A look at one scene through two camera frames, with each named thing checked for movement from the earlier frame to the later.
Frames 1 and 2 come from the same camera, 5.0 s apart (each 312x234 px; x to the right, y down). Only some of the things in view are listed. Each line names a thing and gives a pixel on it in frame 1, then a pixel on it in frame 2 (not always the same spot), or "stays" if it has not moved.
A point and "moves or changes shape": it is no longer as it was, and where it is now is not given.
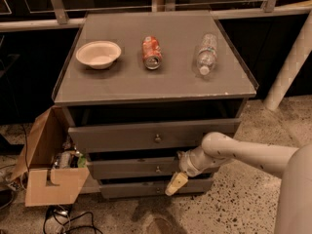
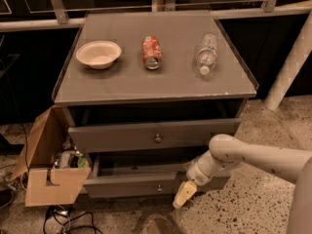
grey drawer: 140,167 moves or changes shape
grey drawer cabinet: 141,89 stays
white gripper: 186,164 to 197,174
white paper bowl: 98,54 stays
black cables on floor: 61,222 stays
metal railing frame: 163,0 stays
